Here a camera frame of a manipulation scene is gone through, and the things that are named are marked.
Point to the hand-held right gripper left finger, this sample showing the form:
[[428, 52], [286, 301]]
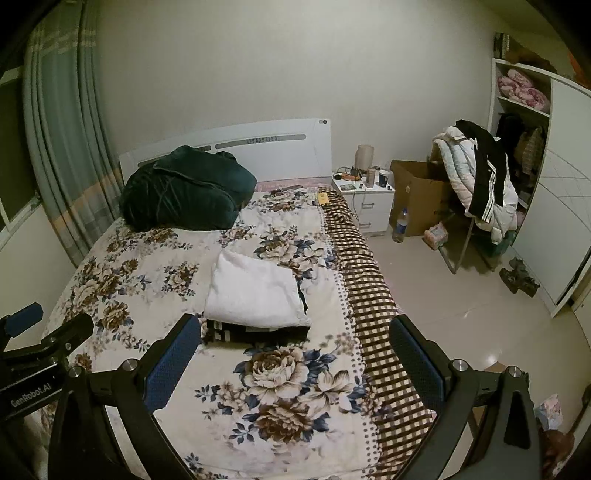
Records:
[[175, 353]]

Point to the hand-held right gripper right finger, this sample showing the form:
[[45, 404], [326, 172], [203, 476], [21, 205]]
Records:
[[415, 364]]

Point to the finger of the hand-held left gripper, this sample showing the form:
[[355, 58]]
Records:
[[23, 319], [69, 328]]

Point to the black patterned garment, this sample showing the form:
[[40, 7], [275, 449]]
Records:
[[258, 334]]

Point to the white knit sweater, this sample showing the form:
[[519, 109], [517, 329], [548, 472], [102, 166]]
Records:
[[256, 290]]

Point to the chair piled with clothes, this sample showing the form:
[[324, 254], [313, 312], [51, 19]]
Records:
[[455, 170]]

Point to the dark hanging clothes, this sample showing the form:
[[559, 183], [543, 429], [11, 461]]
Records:
[[509, 134]]

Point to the floral blanket with checked border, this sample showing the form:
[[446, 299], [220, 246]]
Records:
[[277, 392]]

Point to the metal folding chair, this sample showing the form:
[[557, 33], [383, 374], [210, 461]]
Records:
[[455, 258]]

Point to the pink tissue packet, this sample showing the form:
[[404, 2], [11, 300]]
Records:
[[436, 236]]

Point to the pair of dark shoes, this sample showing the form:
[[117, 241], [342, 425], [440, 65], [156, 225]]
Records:
[[519, 277]]

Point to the plastic water bottle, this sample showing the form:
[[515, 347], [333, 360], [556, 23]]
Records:
[[400, 226]]

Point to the pale printed packet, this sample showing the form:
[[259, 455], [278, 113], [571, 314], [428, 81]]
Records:
[[550, 411]]

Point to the green bag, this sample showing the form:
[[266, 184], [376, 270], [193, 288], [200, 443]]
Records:
[[503, 245]]

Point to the white nightstand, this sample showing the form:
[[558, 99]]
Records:
[[371, 207]]

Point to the dark green duvet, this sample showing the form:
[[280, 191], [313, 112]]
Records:
[[184, 189]]

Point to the cardboard box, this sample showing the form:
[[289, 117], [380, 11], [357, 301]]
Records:
[[418, 198]]

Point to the window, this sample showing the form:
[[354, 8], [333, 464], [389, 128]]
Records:
[[14, 152]]

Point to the grey-green curtain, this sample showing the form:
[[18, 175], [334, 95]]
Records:
[[69, 138]]

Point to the dark cup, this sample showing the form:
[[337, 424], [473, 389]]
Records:
[[384, 179]]

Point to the yellow packet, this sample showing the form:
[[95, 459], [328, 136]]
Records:
[[322, 198]]

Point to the black jacket with white stripes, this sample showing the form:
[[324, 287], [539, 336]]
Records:
[[487, 170]]

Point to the white wardrobe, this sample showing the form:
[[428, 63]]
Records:
[[561, 194]]

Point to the white bed headboard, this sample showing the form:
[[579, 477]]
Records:
[[277, 147]]

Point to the plaid hanging garment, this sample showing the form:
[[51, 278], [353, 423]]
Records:
[[531, 150]]

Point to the pink floral quilt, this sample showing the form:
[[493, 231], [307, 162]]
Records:
[[521, 90]]

